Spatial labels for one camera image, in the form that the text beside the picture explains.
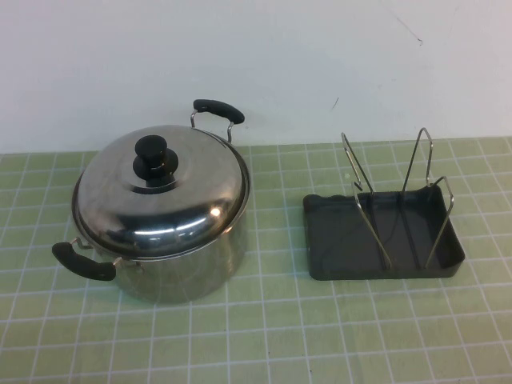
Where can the stainless steel lid black knob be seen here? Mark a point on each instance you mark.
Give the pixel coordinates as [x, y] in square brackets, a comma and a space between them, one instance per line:
[180, 208]

